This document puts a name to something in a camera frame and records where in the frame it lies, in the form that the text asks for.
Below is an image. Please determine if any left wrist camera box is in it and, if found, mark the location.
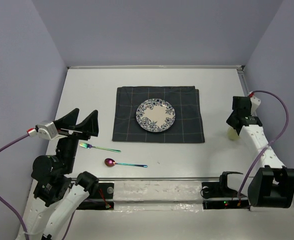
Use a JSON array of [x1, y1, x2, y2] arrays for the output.
[[26, 121, 69, 141]]

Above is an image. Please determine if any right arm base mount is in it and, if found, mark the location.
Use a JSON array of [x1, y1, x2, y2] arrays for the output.
[[200, 171, 251, 211]]

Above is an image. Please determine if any blue floral white plate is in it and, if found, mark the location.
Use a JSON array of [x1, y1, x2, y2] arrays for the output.
[[135, 98, 176, 133]]

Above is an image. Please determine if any iridescent fork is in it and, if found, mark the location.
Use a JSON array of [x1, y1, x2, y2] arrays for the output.
[[79, 142, 121, 153]]

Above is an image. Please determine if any iridescent spoon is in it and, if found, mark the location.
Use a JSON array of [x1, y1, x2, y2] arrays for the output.
[[104, 158, 148, 168]]

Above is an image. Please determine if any dark grey checked cloth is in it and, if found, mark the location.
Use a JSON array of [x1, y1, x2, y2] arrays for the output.
[[112, 86, 205, 144]]

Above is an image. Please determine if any cream cup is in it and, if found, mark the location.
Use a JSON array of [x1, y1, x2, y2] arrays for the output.
[[227, 127, 240, 141]]

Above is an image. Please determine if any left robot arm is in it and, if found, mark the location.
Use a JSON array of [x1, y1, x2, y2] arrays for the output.
[[16, 108, 99, 240]]

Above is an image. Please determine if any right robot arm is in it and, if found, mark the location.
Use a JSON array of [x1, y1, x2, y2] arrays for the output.
[[217, 93, 294, 209]]

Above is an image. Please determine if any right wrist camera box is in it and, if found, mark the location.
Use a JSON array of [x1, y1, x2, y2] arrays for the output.
[[248, 91, 261, 114]]

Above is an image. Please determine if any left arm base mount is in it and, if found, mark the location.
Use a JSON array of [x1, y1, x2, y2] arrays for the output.
[[77, 182, 115, 211]]

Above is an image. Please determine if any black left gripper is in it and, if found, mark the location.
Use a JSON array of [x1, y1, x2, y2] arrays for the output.
[[55, 106, 100, 172]]

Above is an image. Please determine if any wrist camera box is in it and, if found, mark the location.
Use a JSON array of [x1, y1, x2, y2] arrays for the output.
[[26, 121, 69, 141], [248, 91, 261, 114]]

